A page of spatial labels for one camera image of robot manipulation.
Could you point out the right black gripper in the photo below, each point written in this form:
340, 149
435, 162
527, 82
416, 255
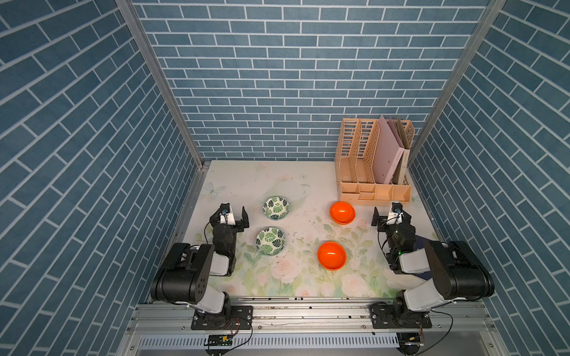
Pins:
383, 222

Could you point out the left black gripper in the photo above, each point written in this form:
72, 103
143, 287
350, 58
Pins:
237, 224

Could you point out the green leaf bowl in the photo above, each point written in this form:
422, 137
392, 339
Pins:
276, 208
270, 241

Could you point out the orange bowl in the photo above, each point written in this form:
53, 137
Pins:
332, 256
342, 213

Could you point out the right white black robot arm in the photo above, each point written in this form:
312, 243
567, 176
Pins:
456, 274

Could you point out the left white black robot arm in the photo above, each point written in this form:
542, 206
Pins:
183, 277

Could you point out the dark blue notebook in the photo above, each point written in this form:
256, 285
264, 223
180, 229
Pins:
421, 244

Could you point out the brown folder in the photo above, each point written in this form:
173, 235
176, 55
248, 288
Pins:
405, 132

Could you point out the floral table mat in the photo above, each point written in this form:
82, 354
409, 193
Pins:
310, 188

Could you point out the pink folder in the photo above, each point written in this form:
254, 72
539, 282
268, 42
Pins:
387, 154

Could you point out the peach desk file organizer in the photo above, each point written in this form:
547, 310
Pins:
354, 166

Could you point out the green circuit board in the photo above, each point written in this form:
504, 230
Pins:
218, 341

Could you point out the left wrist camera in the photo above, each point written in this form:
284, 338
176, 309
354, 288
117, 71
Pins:
225, 209

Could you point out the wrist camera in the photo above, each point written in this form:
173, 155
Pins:
396, 207
225, 209

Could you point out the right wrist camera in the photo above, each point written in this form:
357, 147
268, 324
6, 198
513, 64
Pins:
396, 207

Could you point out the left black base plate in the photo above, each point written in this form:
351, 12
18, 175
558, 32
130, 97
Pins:
232, 318

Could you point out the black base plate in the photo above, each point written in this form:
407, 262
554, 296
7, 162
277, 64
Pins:
232, 318
392, 316

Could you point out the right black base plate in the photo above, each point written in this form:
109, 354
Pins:
392, 316

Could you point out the white perforated cable duct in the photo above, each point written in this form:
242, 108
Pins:
273, 341

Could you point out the aluminium mounting rail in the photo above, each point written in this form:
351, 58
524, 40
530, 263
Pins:
316, 315

